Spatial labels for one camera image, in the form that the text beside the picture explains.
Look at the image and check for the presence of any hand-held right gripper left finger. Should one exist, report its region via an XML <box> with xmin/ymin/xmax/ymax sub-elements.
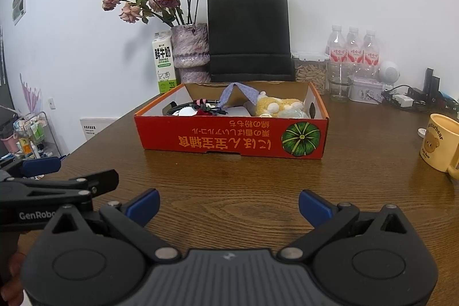
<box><xmin>46</xmin><ymin>188</ymin><xmax>182</xmax><ymax>263</ymax></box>

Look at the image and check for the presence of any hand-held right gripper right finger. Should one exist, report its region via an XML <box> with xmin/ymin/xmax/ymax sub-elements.
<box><xmin>278</xmin><ymin>188</ymin><xmax>410</xmax><ymax>263</ymax></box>

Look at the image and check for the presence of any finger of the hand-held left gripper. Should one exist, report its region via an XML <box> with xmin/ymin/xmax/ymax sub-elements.
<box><xmin>3</xmin><ymin>156</ymin><xmax>62</xmax><ymax>182</ymax></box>
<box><xmin>53</xmin><ymin>168</ymin><xmax>120</xmax><ymax>201</ymax></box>

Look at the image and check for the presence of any iridescent plastic bag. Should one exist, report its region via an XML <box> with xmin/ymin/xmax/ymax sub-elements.
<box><xmin>280</xmin><ymin>102</ymin><xmax>311</xmax><ymax>120</ymax></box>

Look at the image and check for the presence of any red cardboard box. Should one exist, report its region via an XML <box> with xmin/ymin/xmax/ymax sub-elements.
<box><xmin>134</xmin><ymin>81</ymin><xmax>330</xmax><ymax>161</ymax></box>

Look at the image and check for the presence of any dark blue case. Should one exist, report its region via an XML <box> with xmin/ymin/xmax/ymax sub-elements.
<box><xmin>163</xmin><ymin>102</ymin><xmax>196</xmax><ymax>117</ymax></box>

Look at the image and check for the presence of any white translucent plastic box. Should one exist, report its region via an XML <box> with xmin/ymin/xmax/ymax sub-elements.
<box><xmin>226</xmin><ymin>106</ymin><xmax>252</xmax><ymax>117</ymax></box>

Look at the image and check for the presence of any purple knitted cloth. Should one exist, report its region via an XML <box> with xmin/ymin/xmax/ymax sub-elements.
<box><xmin>219</xmin><ymin>82</ymin><xmax>261</xmax><ymax>113</ymax></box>

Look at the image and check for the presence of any person's left hand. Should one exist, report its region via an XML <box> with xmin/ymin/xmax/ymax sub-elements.
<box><xmin>0</xmin><ymin>250</ymin><xmax>28</xmax><ymax>300</ymax></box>

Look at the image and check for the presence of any metal trolley rack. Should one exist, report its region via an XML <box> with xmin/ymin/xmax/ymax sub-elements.
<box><xmin>0</xmin><ymin>110</ymin><xmax>64</xmax><ymax>163</ymax></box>

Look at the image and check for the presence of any wooden desk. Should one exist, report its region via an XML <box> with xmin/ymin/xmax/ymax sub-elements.
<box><xmin>14</xmin><ymin>91</ymin><xmax>459</xmax><ymax>306</ymax></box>

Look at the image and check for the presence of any dark board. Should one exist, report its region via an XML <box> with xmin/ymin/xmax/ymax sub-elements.
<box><xmin>0</xmin><ymin>26</ymin><xmax>15</xmax><ymax>110</ymax></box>

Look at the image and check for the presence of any yellow plush toy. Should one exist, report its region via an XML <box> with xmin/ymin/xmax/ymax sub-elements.
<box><xmin>255</xmin><ymin>91</ymin><xmax>306</xmax><ymax>117</ymax></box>

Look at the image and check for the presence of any white printed tin box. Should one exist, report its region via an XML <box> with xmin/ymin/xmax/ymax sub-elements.
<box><xmin>349</xmin><ymin>78</ymin><xmax>384</xmax><ymax>104</ymax></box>

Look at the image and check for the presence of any empty glass cup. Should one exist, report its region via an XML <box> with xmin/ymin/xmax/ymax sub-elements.
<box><xmin>327</xmin><ymin>61</ymin><xmax>356</xmax><ymax>103</ymax></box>

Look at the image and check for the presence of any white green milk carton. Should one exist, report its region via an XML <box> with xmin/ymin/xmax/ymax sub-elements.
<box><xmin>152</xmin><ymin>32</ymin><xmax>177</xmax><ymax>95</ymax></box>

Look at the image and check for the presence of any clear snack container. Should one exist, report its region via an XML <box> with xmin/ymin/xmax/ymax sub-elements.
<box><xmin>291</xmin><ymin>51</ymin><xmax>330</xmax><ymax>95</ymax></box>

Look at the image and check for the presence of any white charger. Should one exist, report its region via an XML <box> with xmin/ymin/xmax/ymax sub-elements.
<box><xmin>392</xmin><ymin>94</ymin><xmax>415</xmax><ymax>108</ymax></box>

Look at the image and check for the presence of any yellow bear mug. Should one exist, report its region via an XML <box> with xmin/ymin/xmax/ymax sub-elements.
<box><xmin>419</xmin><ymin>113</ymin><xmax>459</xmax><ymax>181</ymax></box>

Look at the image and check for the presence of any white round speaker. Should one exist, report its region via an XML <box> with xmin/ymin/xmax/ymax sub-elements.
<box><xmin>378</xmin><ymin>60</ymin><xmax>401</xmax><ymax>85</ymax></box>

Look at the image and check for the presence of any purple glass vase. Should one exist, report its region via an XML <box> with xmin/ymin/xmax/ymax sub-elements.
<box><xmin>170</xmin><ymin>23</ymin><xmax>212</xmax><ymax>85</ymax></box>

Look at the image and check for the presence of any black stand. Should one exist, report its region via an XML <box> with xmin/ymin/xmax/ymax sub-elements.
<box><xmin>425</xmin><ymin>67</ymin><xmax>442</xmax><ymax>102</ymax></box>

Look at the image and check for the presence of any black paper bag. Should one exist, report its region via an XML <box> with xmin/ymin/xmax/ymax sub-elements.
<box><xmin>207</xmin><ymin>0</ymin><xmax>293</xmax><ymax>84</ymax></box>

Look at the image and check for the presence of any white wall outlet panel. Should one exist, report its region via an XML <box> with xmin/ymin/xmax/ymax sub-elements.
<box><xmin>79</xmin><ymin>118</ymin><xmax>119</xmax><ymax>142</ymax></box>

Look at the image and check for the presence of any purple wall sticker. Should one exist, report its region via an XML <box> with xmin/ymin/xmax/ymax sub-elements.
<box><xmin>20</xmin><ymin>73</ymin><xmax>43</xmax><ymax>117</ymax></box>

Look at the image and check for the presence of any wall poster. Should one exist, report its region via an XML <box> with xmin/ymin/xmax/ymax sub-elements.
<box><xmin>12</xmin><ymin>0</ymin><xmax>28</xmax><ymax>26</ymax></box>

